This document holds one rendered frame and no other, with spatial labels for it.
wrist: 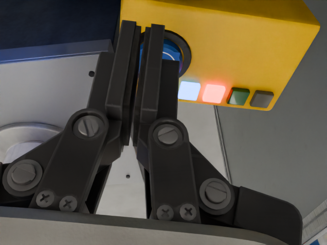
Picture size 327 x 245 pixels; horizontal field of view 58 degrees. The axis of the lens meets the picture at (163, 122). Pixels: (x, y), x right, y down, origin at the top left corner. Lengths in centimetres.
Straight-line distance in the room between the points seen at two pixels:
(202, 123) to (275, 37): 168
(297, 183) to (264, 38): 67
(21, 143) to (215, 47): 38
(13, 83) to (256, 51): 32
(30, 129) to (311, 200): 67
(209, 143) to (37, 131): 169
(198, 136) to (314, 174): 128
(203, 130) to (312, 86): 120
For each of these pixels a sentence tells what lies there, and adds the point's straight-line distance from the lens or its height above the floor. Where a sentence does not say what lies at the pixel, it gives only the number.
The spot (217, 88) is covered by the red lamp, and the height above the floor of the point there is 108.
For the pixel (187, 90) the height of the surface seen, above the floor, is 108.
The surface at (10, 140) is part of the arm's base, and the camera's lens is 54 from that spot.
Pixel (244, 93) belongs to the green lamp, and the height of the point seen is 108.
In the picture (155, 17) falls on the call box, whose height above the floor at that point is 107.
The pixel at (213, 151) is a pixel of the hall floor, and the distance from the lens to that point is 217.
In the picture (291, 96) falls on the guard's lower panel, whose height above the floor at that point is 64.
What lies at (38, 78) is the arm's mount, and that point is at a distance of 44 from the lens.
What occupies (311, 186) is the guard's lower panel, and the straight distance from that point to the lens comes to 85.
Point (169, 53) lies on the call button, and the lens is 24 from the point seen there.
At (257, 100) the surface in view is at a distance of 30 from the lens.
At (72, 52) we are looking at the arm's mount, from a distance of 41.
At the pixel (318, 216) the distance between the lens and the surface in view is 83.
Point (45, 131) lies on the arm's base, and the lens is 50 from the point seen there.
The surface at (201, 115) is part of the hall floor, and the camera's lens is 187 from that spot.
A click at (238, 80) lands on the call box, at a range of 28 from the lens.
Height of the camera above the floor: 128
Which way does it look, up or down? 43 degrees down
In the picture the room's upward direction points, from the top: 179 degrees clockwise
